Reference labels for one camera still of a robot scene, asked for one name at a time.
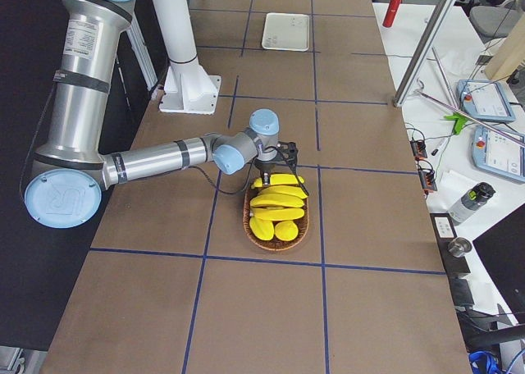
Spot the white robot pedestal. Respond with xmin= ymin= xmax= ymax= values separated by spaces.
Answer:
xmin=152 ymin=0 xmax=221 ymax=115

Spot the yellow banana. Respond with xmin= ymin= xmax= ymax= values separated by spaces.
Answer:
xmin=249 ymin=194 xmax=304 ymax=208
xmin=251 ymin=208 xmax=305 ymax=221
xmin=251 ymin=173 xmax=305 ymax=189
xmin=258 ymin=185 xmax=308 ymax=199

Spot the aluminium frame post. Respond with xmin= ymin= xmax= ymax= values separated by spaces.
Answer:
xmin=393 ymin=0 xmax=456 ymax=107

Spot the brown wicker basket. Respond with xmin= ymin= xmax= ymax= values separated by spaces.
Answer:
xmin=243 ymin=188 xmax=309 ymax=252

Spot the red bottle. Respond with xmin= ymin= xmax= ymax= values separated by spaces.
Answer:
xmin=382 ymin=0 xmax=403 ymax=28

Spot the metal reacher grabber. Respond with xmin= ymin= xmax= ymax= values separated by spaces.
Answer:
xmin=414 ymin=46 xmax=524 ymax=148

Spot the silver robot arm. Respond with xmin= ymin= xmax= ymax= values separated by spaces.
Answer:
xmin=23 ymin=0 xmax=281 ymax=229

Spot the black monitor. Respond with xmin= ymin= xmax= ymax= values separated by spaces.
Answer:
xmin=474 ymin=214 xmax=524 ymax=317

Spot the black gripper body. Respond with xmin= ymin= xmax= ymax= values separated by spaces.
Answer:
xmin=256 ymin=155 xmax=282 ymax=178

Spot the teach pendant far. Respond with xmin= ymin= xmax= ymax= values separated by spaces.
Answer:
xmin=456 ymin=80 xmax=516 ymax=123

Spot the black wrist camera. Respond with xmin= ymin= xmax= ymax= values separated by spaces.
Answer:
xmin=278 ymin=141 xmax=299 ymax=169

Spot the teach pendant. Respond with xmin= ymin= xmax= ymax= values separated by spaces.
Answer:
xmin=472 ymin=126 xmax=524 ymax=183
xmin=456 ymin=80 xmax=516 ymax=123

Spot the white bear-print tray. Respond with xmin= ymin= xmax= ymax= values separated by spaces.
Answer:
xmin=262 ymin=12 xmax=310 ymax=52

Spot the grey water bottle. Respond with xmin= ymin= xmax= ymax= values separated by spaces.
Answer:
xmin=448 ymin=182 xmax=495 ymax=226

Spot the small metal cup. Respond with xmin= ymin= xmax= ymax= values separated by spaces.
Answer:
xmin=447 ymin=237 xmax=473 ymax=258

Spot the teach pendant near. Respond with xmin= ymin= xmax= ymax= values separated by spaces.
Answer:
xmin=472 ymin=126 xmax=524 ymax=183

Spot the yellow star fruit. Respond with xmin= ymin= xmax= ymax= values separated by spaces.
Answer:
xmin=249 ymin=217 xmax=274 ymax=241

